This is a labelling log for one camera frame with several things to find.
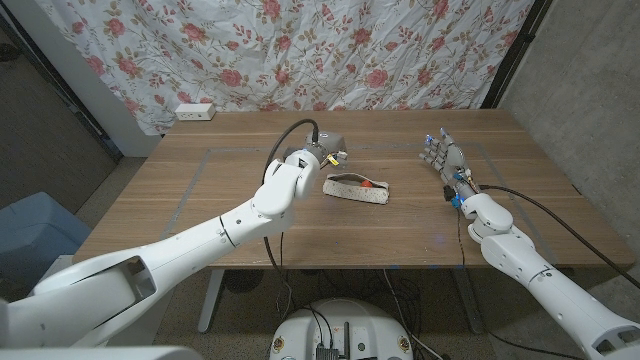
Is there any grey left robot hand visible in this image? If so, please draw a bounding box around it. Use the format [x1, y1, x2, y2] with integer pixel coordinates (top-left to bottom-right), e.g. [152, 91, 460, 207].
[304, 130, 349, 167]

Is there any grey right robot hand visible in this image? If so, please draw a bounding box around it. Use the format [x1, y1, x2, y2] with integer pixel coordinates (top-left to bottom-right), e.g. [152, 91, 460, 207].
[418, 127, 480, 199]

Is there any cream patterned pen bag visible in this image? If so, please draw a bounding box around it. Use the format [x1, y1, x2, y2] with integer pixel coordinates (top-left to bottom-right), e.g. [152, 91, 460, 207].
[322, 172, 390, 205]

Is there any floral print backdrop sheet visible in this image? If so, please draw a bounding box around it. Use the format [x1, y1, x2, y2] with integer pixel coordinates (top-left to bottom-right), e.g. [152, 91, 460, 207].
[34, 0, 536, 136]

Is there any black backdrop stand pole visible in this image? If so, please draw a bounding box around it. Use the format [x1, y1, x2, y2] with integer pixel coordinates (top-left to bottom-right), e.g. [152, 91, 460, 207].
[480, 0, 554, 110]

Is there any white power strip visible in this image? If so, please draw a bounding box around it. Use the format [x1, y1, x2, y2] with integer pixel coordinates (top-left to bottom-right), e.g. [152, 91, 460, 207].
[174, 102, 217, 122]

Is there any grey table leg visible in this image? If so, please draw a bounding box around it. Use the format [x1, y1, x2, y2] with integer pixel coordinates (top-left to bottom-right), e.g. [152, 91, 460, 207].
[452, 268, 485, 335]

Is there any black round floor base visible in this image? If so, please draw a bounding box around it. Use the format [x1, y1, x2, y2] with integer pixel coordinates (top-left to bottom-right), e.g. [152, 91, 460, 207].
[223, 269, 265, 294]

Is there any white robot torso base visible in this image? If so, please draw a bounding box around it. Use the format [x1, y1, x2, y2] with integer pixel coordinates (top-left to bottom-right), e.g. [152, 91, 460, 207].
[269, 298, 414, 360]

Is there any white table leg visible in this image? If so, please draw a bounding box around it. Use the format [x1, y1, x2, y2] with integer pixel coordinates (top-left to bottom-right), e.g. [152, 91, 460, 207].
[197, 268, 226, 334]

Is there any blue chair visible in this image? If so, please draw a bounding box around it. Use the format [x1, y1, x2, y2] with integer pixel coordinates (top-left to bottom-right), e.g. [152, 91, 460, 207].
[0, 191, 92, 294]

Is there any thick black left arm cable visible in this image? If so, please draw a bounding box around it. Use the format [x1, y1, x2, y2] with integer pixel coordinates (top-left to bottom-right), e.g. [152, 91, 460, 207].
[260, 118, 321, 321]

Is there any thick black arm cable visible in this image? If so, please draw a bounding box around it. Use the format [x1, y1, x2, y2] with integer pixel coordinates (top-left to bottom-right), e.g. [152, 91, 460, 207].
[260, 118, 321, 321]
[478, 184, 640, 290]

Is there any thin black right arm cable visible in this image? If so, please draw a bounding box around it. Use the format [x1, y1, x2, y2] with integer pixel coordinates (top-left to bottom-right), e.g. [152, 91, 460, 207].
[455, 207, 574, 360]

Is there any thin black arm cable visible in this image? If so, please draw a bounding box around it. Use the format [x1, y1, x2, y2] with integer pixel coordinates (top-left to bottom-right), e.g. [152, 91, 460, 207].
[277, 232, 294, 311]
[455, 207, 574, 360]

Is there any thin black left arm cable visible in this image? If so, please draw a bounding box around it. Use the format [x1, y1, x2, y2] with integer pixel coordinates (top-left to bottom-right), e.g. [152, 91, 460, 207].
[277, 232, 294, 311]

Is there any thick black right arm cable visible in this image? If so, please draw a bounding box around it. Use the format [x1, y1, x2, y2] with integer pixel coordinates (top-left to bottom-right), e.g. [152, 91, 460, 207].
[478, 184, 640, 290]

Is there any dark door frame bar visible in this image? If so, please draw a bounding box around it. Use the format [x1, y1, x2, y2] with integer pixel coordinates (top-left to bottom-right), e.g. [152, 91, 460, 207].
[0, 9, 124, 162]

